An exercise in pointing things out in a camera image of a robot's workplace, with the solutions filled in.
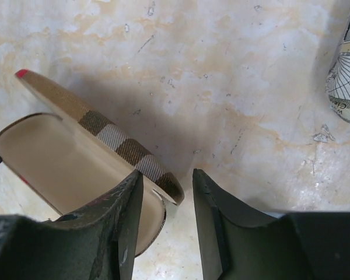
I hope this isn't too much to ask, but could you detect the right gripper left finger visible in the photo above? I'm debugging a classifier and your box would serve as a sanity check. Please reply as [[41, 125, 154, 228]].
[[0, 171, 144, 279]]

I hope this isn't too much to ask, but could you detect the map print glasses case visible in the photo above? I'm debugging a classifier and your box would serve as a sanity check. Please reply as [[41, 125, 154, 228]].
[[325, 19, 350, 123]]

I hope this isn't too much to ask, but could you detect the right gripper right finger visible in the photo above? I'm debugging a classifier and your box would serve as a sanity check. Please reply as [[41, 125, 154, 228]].
[[192, 169, 350, 279]]

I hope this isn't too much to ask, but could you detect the brown striped glasses case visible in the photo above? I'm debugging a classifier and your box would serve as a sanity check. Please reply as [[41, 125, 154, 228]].
[[0, 69, 184, 256]]

